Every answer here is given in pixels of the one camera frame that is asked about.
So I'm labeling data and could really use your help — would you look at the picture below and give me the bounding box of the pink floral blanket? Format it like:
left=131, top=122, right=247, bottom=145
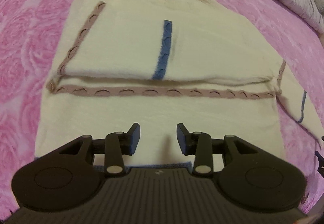
left=1, top=0, right=323, bottom=219

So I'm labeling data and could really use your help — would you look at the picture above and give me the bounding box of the cream knit sweater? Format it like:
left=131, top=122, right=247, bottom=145
left=35, top=0, right=323, bottom=165

